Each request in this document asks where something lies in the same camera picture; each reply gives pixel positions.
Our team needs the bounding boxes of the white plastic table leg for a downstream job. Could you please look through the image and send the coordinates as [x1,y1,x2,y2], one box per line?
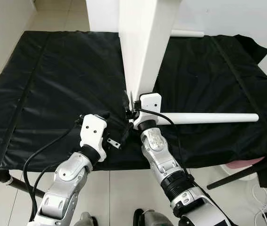
[162,113,259,126]
[171,30,205,39]

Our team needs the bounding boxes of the black table cloth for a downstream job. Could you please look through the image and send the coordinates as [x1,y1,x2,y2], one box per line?
[0,31,267,189]

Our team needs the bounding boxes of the grey left robot foot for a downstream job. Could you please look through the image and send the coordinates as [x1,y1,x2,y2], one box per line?
[75,212,97,226]

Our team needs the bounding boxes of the grey robot foot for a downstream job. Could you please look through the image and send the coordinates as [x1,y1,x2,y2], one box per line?
[133,209,173,226]
[75,212,97,226]

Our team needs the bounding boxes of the grey right robot foot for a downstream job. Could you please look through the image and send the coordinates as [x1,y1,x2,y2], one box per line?
[133,209,173,226]

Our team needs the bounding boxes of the pink stool seat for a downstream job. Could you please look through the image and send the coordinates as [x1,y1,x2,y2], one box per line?
[228,159,264,171]

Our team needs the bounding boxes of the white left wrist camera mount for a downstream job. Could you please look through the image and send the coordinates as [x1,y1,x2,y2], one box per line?
[79,114,108,163]

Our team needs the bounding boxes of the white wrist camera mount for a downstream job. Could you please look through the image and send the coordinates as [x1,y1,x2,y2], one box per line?
[79,114,108,163]
[133,93,163,130]

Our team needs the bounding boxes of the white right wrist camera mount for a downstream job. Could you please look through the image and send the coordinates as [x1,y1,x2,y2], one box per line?
[133,93,163,130]

